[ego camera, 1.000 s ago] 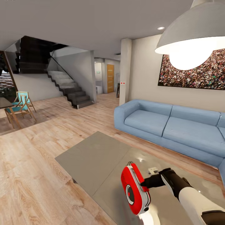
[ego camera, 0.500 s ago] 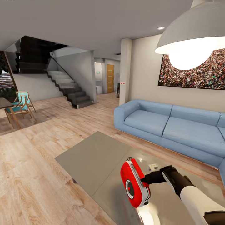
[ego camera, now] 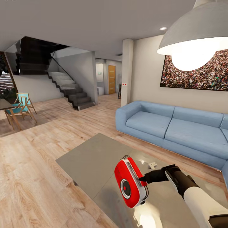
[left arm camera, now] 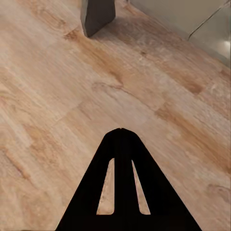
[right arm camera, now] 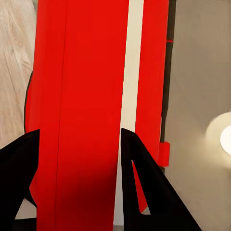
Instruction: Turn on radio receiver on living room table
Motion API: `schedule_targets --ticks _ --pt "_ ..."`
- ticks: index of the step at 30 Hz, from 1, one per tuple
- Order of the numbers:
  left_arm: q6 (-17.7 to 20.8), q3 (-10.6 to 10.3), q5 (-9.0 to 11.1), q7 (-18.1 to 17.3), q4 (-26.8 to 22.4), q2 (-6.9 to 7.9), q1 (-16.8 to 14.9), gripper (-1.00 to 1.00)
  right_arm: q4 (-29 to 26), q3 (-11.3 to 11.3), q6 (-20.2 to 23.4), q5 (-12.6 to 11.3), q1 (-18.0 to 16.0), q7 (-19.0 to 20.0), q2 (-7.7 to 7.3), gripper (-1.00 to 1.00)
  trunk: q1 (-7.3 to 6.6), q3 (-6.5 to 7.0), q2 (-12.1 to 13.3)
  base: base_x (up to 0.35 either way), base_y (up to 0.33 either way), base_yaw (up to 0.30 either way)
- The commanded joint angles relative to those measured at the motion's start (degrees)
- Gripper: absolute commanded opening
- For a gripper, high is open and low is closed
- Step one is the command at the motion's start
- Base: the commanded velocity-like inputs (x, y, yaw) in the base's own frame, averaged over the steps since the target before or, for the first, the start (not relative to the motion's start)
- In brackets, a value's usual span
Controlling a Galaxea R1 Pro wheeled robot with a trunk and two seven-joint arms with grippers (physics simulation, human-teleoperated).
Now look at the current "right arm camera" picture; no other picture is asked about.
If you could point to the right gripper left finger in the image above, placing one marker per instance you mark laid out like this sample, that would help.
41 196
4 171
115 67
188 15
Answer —
18 165

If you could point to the radio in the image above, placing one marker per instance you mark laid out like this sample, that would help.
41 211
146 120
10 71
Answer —
99 66

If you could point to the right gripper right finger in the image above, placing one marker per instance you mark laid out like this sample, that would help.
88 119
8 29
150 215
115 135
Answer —
168 212

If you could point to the coffee table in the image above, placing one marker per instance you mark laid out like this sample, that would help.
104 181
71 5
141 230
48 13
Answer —
198 122

